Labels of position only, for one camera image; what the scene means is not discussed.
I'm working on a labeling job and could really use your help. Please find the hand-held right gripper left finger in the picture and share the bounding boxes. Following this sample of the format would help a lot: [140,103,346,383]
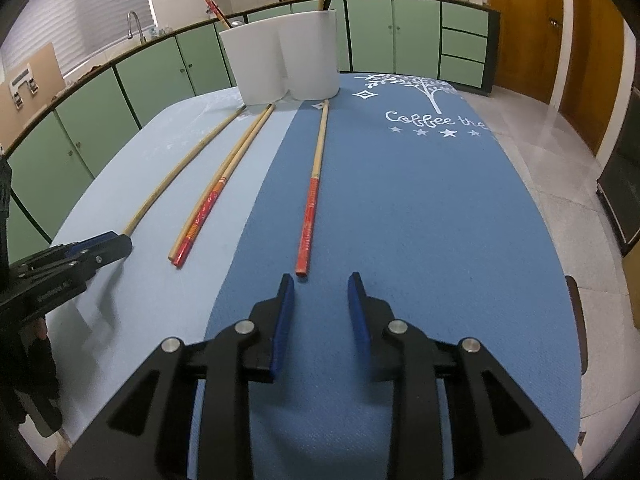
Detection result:
[57,274,296,480]

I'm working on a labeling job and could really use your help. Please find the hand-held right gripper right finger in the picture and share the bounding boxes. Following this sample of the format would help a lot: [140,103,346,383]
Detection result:
[347,272,583,480]

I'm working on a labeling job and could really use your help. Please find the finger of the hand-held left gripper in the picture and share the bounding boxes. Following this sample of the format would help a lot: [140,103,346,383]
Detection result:
[60,234,134,288]
[17,232,118,271]

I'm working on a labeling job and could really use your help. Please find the plain bamboo chopstick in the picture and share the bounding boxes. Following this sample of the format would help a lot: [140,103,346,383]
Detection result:
[121,105,248,236]

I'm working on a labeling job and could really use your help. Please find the orange-patterned wooden chopstick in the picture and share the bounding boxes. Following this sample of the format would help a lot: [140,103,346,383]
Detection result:
[168,104,273,261]

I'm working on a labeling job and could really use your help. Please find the white two-compartment utensil holder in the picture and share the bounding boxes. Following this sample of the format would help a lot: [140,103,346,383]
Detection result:
[218,8,342,106]

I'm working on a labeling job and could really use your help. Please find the person's left hand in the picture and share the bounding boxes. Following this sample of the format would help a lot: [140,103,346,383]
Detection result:
[0,317,63,436]

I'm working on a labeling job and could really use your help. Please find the light blue placemat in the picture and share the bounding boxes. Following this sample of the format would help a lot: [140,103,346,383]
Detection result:
[50,86,303,461]

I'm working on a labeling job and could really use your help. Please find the dark blue placemat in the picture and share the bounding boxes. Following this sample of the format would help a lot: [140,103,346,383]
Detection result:
[190,72,586,480]

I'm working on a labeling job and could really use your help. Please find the green base cabinets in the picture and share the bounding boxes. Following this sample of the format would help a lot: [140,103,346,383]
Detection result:
[0,0,501,251]

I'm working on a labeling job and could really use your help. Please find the metal kitchen faucet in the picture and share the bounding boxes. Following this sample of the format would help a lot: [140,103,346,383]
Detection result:
[126,11,146,44]

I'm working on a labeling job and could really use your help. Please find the white window blind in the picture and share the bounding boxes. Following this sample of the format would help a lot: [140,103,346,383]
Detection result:
[0,0,157,68]

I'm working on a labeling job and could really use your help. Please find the green drawer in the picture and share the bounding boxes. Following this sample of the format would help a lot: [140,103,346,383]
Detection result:
[441,28,488,65]
[442,1,490,38]
[439,54,486,87]

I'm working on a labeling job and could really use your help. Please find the black appliance cabinet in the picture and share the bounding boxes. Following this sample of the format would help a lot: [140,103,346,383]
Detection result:
[596,85,640,259]

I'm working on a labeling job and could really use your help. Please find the wooden door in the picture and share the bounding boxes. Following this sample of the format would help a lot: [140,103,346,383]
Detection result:
[485,0,567,106]
[556,0,629,157]

